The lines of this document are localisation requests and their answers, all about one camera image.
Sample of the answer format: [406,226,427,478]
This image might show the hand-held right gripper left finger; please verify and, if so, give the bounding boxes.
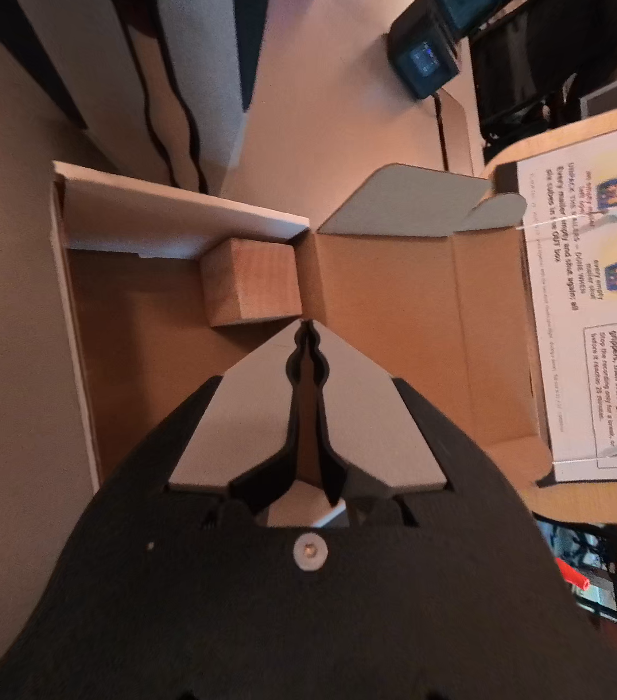
[168,319,309,515]

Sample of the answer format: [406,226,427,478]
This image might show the black charging cable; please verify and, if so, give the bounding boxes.
[431,90,453,172]

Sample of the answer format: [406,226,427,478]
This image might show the black charging case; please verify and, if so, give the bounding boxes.
[387,0,498,102]

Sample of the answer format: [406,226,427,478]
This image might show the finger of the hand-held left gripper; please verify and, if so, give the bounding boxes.
[158,0,269,195]
[16,0,178,190]

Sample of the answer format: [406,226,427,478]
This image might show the black mesh office chair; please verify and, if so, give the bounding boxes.
[470,0,617,148]

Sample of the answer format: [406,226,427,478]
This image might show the instruction sheet on stand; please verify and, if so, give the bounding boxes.
[481,112,617,527]

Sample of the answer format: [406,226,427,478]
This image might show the white cardboard mailer box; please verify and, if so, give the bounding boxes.
[48,160,555,528]

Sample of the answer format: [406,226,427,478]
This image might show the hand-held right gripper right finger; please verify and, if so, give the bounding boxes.
[306,320,447,506]

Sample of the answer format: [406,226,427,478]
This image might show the printed instruction sheet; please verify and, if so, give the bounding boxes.
[516,117,617,483]

